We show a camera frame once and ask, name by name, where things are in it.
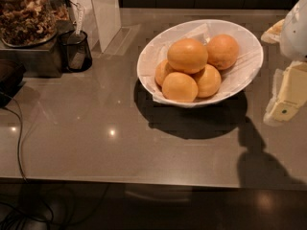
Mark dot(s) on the white paper bowl liner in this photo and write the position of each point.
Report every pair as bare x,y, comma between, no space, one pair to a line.
153,56

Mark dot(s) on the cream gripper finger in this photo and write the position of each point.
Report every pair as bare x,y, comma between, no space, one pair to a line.
289,94
272,34

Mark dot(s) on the white tag in cup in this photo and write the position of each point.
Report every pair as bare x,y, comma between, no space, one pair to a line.
78,24

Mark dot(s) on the glass jar of nuts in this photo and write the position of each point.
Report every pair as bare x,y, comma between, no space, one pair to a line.
26,23

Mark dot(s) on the white bowl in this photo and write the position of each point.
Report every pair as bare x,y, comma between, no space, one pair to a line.
246,71

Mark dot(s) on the small hidden left orange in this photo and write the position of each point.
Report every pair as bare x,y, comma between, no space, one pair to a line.
162,70

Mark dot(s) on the white paper bag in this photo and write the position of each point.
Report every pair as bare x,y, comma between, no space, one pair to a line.
101,21

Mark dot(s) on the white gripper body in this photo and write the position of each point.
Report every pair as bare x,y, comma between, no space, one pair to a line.
295,33

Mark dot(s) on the black mesh cup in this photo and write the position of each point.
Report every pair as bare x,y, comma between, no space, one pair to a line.
75,51

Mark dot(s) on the dark object at left edge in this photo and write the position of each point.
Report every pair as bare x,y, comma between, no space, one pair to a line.
11,75

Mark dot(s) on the metal stand box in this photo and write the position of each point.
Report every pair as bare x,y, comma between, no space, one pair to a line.
42,61

